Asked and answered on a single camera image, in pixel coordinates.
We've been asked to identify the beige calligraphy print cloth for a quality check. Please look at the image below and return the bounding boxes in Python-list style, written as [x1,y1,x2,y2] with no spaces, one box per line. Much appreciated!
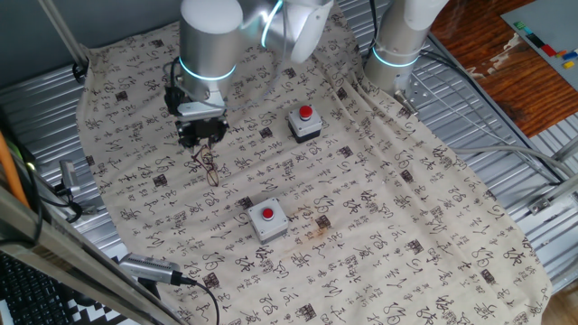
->
[75,0,555,325]

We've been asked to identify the black white marker sheet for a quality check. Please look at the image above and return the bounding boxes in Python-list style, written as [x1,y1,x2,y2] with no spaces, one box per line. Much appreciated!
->
[0,295,141,325]

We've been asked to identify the black camera cable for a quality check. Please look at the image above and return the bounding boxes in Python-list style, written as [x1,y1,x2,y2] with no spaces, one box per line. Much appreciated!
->
[180,275,221,325]

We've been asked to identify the aluminium frame beam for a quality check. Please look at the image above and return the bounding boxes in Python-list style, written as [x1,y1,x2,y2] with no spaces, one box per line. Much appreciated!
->
[0,184,186,325]

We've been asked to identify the long silver camera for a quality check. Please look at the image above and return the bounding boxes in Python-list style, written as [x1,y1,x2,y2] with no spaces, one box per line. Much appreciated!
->
[117,252,199,287]

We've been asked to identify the metal base plate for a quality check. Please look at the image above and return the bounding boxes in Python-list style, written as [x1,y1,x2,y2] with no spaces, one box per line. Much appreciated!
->
[393,71,435,119]

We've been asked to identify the camera mount clamp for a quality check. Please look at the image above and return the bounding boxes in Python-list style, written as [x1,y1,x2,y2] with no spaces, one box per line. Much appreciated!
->
[53,182,99,223]

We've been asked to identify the grey cable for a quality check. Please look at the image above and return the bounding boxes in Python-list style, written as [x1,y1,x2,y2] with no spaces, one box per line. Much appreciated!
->
[446,143,578,178]

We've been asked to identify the small silver camera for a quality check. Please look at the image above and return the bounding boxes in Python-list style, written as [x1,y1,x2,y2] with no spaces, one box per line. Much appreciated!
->
[59,159,82,196]

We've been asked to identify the orange tube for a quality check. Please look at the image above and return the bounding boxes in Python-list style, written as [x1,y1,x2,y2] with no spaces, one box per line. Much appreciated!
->
[0,130,32,209]

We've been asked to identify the black keyboard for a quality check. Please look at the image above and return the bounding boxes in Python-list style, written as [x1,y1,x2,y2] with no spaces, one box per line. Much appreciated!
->
[0,251,76,325]

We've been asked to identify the grey board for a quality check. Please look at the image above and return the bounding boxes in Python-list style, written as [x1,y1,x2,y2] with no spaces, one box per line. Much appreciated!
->
[499,0,578,91]

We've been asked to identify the dark red framed glasses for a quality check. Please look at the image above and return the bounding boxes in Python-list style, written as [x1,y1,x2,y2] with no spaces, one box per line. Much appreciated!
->
[191,144,221,188]

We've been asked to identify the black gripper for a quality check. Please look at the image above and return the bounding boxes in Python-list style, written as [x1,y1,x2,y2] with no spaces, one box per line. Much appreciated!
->
[175,115,229,151]

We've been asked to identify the thin metal pole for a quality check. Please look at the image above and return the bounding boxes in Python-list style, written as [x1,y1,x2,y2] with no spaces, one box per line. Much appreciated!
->
[38,0,90,85]

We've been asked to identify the black base cable bundle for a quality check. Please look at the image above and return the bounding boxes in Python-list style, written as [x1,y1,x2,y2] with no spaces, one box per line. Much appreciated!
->
[366,0,379,46]

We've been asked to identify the grey box large red button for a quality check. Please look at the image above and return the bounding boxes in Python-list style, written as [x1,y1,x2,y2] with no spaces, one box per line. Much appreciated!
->
[287,104,323,144]

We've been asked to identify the grey box small red button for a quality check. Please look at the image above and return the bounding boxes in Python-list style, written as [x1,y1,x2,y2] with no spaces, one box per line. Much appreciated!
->
[247,197,290,246]

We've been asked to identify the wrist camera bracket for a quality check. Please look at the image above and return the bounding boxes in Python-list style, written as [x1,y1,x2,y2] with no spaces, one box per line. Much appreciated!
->
[163,83,227,121]

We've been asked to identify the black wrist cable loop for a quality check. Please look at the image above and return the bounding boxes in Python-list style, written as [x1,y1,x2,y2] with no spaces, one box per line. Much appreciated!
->
[162,0,290,112]

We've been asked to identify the black toy brick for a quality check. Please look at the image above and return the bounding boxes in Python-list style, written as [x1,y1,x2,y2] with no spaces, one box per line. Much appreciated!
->
[525,32,546,50]

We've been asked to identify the aluminium profile bracket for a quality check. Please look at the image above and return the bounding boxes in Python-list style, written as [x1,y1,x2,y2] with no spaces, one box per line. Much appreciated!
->
[527,135,578,217]

